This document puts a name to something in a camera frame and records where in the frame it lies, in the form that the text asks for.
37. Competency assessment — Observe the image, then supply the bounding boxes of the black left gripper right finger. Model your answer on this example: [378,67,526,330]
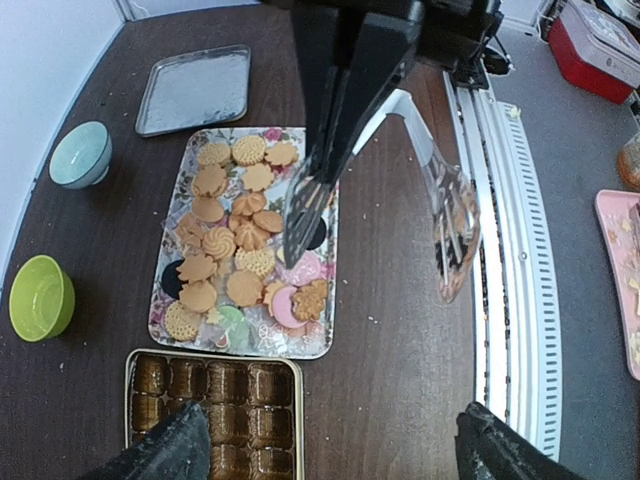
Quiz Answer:
[455,402,583,480]

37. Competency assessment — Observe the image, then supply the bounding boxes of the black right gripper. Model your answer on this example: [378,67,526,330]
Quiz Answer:
[290,1,503,183]

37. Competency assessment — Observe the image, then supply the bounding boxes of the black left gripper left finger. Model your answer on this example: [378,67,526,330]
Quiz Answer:
[79,401,212,479]

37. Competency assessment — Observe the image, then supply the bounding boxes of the gold cookie tin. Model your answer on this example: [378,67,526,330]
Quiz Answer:
[124,349,305,479]

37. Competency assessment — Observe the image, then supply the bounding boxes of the metal serving tongs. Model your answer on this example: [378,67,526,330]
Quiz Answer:
[283,89,481,303]

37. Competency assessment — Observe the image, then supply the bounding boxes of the round patterned biscuit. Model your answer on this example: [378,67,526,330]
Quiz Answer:
[231,135,267,166]

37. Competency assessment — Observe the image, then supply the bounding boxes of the black sandwich cookie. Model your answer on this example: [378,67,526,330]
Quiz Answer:
[160,259,186,300]

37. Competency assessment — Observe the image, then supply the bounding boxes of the floral cookie tray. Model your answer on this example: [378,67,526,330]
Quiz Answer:
[148,127,339,360]

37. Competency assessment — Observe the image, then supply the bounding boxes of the pink round cookie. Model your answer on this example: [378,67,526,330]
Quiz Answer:
[271,286,305,329]

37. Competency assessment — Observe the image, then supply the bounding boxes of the green bowl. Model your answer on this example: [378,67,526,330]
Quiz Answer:
[9,255,75,343]

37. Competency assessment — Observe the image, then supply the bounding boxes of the red tin box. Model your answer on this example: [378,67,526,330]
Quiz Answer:
[548,1,639,104]

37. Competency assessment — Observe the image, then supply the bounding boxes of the pink plate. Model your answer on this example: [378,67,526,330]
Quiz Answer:
[595,189,639,380]

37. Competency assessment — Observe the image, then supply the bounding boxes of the light blue striped bowl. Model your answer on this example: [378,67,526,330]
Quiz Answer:
[49,121,113,190]

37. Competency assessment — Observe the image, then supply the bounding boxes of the aluminium front rail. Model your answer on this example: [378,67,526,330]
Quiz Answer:
[444,78,562,460]

